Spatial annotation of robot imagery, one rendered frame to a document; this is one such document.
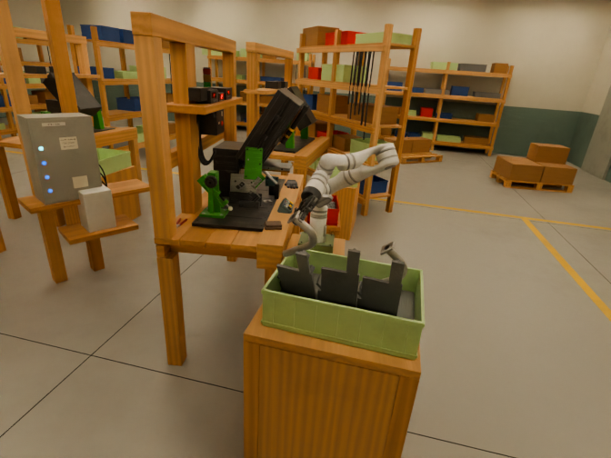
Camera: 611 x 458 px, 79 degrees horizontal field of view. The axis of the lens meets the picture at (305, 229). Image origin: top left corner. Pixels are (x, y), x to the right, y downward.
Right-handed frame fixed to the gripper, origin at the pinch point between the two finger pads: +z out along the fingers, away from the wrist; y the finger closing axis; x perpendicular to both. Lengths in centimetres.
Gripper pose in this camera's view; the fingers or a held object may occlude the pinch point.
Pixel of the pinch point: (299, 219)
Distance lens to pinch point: 137.1
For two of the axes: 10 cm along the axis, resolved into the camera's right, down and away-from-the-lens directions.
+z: -3.5, 7.3, -5.8
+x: 7.3, 6.0, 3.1
